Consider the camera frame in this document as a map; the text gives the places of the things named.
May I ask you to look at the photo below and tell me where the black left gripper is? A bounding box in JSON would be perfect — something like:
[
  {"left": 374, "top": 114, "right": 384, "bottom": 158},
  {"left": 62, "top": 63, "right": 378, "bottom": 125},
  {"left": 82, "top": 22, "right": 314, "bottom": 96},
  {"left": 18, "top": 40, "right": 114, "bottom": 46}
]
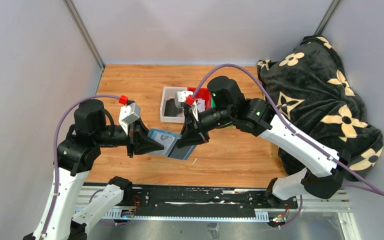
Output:
[{"left": 95, "top": 115, "right": 166, "bottom": 157}]

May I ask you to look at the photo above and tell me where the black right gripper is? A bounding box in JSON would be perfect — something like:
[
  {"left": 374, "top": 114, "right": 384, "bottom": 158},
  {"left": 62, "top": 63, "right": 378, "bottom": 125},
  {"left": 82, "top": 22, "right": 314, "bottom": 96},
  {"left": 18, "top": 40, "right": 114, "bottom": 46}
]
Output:
[{"left": 175, "top": 107, "right": 234, "bottom": 149}]

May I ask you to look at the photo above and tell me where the blue card holder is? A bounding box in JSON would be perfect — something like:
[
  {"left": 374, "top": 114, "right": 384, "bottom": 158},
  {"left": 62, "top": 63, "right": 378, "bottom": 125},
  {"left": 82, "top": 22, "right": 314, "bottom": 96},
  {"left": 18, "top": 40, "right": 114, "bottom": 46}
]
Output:
[{"left": 148, "top": 128, "right": 196, "bottom": 160}]

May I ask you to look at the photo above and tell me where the white VIP card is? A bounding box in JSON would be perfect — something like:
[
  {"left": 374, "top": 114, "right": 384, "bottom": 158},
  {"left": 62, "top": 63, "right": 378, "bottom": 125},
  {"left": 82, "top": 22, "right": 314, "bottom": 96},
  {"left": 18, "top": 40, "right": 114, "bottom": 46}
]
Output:
[{"left": 153, "top": 133, "right": 176, "bottom": 151}]

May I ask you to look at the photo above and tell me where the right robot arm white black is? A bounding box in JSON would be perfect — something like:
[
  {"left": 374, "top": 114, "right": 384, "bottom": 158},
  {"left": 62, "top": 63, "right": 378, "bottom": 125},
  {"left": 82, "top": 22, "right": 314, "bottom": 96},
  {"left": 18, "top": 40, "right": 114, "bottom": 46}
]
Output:
[{"left": 174, "top": 76, "right": 344, "bottom": 209}]

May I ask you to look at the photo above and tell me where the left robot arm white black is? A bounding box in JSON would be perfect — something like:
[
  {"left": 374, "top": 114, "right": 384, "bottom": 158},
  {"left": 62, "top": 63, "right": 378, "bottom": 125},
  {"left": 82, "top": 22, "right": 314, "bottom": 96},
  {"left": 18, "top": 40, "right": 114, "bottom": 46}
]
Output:
[{"left": 25, "top": 94, "right": 164, "bottom": 240}]

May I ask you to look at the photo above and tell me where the white cards stack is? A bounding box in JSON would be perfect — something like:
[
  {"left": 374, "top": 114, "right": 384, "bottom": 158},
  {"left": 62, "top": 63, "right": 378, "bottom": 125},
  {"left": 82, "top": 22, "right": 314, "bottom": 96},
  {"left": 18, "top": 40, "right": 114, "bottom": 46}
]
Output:
[{"left": 195, "top": 98, "right": 206, "bottom": 113}]

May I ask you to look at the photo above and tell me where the red plastic bin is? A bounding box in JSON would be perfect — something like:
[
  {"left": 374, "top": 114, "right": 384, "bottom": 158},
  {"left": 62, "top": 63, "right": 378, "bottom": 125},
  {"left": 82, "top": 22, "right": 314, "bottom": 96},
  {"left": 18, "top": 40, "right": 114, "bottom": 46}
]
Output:
[{"left": 185, "top": 87, "right": 212, "bottom": 110}]

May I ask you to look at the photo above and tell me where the white plastic bin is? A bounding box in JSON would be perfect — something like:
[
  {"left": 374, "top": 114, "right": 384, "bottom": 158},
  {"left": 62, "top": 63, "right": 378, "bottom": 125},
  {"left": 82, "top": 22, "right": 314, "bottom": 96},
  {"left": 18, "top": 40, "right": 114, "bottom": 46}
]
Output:
[{"left": 159, "top": 86, "right": 187, "bottom": 124}]

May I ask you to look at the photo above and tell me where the black floral blanket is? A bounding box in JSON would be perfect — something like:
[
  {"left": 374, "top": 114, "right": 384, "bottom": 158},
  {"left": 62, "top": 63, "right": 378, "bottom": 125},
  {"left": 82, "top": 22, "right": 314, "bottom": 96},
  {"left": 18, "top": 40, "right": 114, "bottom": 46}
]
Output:
[{"left": 256, "top": 35, "right": 384, "bottom": 182}]

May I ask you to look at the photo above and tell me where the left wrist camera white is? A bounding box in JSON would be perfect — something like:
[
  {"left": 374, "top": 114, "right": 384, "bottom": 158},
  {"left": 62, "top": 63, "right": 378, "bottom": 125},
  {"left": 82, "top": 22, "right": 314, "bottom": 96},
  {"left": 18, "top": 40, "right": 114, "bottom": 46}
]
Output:
[{"left": 118, "top": 102, "right": 141, "bottom": 135}]

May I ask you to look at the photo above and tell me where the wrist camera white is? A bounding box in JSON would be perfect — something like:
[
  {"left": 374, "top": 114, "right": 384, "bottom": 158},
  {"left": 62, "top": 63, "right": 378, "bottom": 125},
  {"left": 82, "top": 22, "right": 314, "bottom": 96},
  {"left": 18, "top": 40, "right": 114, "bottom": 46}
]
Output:
[
  {"left": 118, "top": 102, "right": 141, "bottom": 135},
  {"left": 174, "top": 90, "right": 199, "bottom": 121}
]

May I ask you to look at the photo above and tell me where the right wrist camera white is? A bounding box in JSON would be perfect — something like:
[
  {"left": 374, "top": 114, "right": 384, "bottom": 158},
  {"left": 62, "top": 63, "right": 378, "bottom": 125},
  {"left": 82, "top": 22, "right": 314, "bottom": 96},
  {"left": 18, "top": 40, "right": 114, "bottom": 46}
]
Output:
[{"left": 174, "top": 90, "right": 199, "bottom": 121}]

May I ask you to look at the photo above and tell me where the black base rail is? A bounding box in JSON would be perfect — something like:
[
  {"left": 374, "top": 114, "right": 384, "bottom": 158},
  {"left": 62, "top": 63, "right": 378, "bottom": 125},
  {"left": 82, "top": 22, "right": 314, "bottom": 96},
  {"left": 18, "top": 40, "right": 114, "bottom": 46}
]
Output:
[{"left": 109, "top": 184, "right": 299, "bottom": 223}]

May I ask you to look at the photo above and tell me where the left aluminium frame post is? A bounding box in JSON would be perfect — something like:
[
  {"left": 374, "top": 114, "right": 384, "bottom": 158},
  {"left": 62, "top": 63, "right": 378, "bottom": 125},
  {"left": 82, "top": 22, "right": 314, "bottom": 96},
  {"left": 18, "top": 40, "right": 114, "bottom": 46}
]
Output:
[{"left": 62, "top": 0, "right": 106, "bottom": 71}]

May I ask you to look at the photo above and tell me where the aluminium frame post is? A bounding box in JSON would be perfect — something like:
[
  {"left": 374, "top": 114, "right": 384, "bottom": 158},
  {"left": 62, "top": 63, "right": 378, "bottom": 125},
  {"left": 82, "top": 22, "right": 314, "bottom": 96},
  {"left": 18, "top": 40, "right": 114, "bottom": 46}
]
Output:
[
  {"left": 314, "top": 0, "right": 343, "bottom": 35},
  {"left": 62, "top": 0, "right": 106, "bottom": 71}
]

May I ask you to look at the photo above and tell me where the right aluminium frame post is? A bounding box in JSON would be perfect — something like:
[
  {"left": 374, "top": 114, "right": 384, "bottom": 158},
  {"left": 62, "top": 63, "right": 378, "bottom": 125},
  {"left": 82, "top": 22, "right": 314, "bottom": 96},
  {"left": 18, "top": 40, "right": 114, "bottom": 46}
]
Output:
[{"left": 314, "top": 0, "right": 343, "bottom": 35}]

